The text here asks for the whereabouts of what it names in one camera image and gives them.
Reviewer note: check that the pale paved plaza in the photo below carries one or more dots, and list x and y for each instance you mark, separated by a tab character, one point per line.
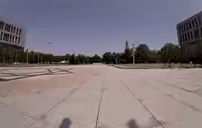
112	93

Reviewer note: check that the pale pole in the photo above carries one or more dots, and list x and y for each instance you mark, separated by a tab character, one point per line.
133	55

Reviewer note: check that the grass strip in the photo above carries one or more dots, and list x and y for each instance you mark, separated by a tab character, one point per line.
145	66

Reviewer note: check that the row of trees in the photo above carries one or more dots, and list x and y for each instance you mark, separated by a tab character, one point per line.
145	55

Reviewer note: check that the robot's own part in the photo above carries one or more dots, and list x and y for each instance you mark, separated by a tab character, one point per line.
65	123
133	124

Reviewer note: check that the grey building with window grid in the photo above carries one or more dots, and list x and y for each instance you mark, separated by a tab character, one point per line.
195	31

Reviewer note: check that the white building with dark windows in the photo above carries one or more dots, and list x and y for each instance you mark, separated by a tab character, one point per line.
4	35

